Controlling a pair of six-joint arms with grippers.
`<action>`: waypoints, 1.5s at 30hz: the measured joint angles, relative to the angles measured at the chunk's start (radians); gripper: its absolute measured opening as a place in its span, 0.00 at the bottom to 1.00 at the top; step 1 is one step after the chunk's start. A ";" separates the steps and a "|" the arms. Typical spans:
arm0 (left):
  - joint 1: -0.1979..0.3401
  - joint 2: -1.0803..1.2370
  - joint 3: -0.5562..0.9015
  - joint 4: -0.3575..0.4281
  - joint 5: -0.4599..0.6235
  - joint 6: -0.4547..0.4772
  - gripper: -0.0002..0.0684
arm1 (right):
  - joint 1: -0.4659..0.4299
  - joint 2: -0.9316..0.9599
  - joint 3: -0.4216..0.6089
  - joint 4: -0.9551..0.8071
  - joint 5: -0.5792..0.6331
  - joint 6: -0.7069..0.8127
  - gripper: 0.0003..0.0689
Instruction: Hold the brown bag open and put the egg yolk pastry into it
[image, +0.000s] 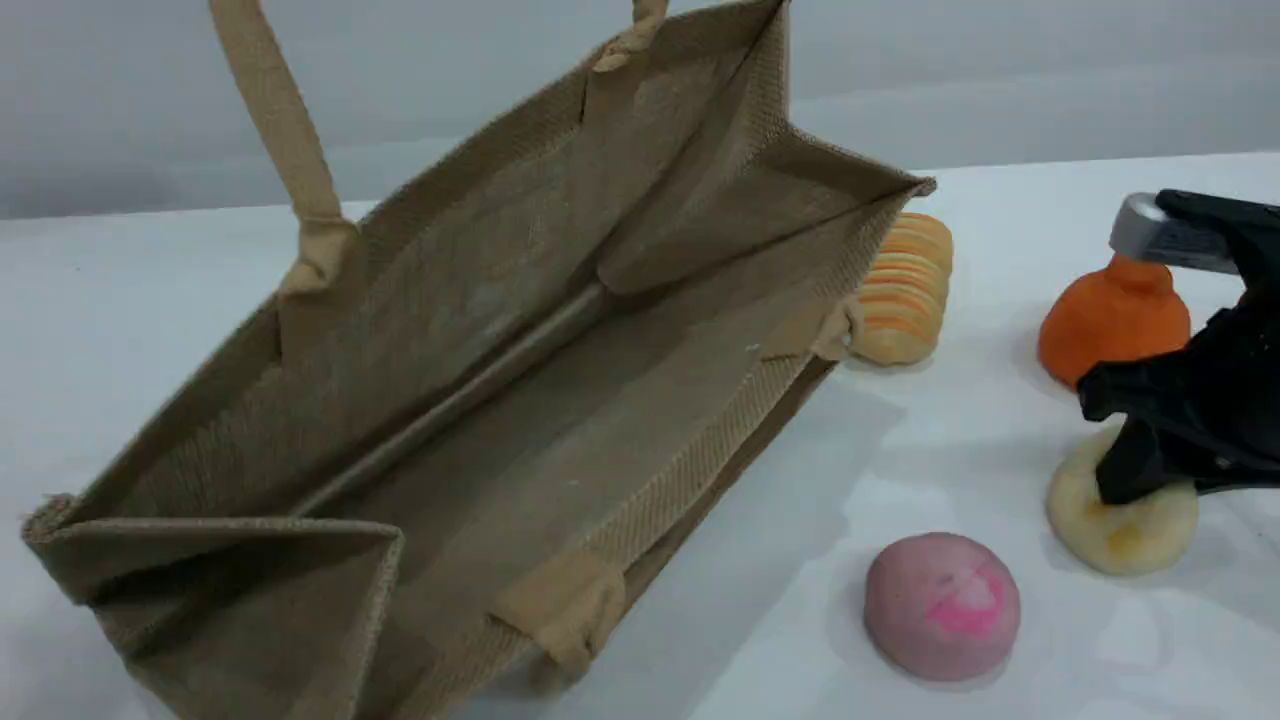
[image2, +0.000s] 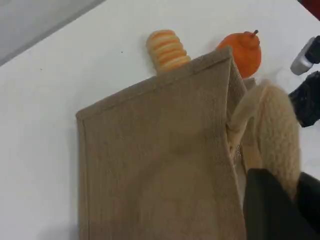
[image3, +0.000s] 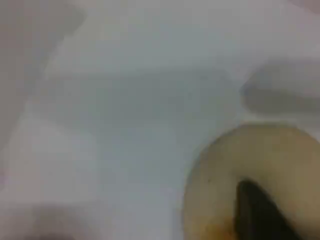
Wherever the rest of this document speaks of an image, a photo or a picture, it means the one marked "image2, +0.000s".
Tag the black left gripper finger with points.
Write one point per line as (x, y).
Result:
(267, 212)
(310, 197)

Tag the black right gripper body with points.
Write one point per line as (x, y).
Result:
(308, 100)

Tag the brown jute bag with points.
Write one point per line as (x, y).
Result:
(155, 150)

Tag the orange pear-shaped fruit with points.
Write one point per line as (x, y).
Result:
(246, 55)

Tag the striped orange bread roll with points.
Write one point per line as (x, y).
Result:
(166, 52)

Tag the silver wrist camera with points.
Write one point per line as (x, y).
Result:
(301, 62)

